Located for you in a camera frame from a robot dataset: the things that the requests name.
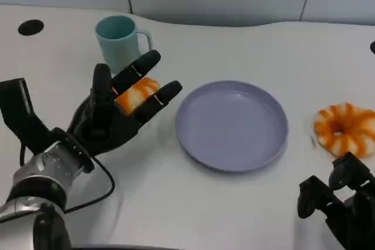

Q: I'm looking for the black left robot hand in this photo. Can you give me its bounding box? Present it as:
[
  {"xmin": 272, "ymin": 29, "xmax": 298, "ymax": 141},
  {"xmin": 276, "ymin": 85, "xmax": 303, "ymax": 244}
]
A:
[{"xmin": 67, "ymin": 50, "xmax": 183, "ymax": 156}]

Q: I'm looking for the lilac plate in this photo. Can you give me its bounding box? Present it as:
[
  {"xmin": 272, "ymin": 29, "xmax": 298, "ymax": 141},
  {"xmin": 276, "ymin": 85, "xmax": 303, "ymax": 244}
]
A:
[{"xmin": 175, "ymin": 80, "xmax": 289, "ymax": 173}]

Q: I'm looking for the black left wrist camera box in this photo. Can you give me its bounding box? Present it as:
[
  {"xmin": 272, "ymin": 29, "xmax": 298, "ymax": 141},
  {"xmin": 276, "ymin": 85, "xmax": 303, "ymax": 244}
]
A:
[{"xmin": 0, "ymin": 78, "xmax": 53, "ymax": 155}]

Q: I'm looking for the black table grommet hole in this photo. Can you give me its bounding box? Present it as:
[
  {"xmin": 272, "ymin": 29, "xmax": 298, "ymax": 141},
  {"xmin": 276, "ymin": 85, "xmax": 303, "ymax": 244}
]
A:
[{"xmin": 17, "ymin": 19, "xmax": 45, "ymax": 36}]

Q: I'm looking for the orange white ring-shaped bread roll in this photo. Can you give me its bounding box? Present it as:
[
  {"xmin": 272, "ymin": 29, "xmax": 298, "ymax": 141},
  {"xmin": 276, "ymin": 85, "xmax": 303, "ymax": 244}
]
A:
[{"xmin": 314, "ymin": 102, "xmax": 375, "ymax": 159}]

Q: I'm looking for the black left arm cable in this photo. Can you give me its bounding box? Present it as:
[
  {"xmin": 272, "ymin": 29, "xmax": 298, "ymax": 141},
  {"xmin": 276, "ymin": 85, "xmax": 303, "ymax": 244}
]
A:
[{"xmin": 64, "ymin": 156, "xmax": 115, "ymax": 214}]

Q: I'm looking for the pale green mug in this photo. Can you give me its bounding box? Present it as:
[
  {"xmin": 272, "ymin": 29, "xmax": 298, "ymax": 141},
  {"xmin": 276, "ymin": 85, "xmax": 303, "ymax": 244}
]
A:
[{"xmin": 94, "ymin": 15, "xmax": 154, "ymax": 74}]

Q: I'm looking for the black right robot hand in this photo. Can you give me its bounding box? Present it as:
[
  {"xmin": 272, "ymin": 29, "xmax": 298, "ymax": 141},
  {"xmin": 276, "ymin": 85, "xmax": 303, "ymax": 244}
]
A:
[{"xmin": 297, "ymin": 152, "xmax": 375, "ymax": 250}]

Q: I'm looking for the orange white pumpkin-shaped bread roll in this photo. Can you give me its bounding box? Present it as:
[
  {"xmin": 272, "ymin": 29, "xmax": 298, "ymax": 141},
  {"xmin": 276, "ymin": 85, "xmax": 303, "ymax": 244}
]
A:
[{"xmin": 114, "ymin": 77, "xmax": 161, "ymax": 115}]

